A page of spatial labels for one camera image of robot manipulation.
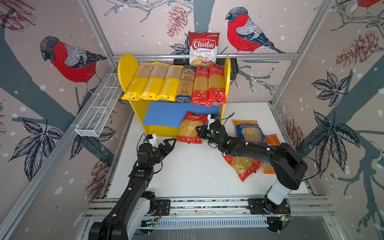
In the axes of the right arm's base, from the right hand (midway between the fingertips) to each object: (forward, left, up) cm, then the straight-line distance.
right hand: (193, 130), depth 84 cm
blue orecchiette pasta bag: (+10, -37, -14) cm, 41 cm away
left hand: (-9, +10, 0) cm, 14 cm away
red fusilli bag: (0, +3, -1) cm, 3 cm away
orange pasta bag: (+4, -51, -15) cm, 53 cm away
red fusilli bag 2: (-14, -29, -14) cm, 36 cm away
